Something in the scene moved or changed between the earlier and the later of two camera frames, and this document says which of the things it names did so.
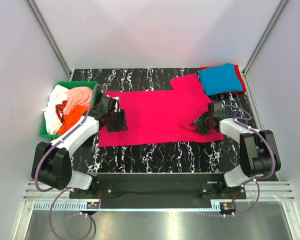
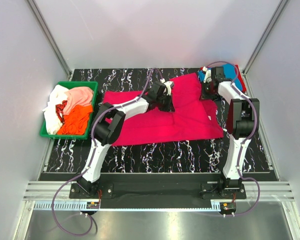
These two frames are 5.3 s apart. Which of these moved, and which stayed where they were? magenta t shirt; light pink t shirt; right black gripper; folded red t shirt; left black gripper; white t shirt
Moved: left black gripper; right black gripper
Stayed: folded red t shirt; white t shirt; light pink t shirt; magenta t shirt
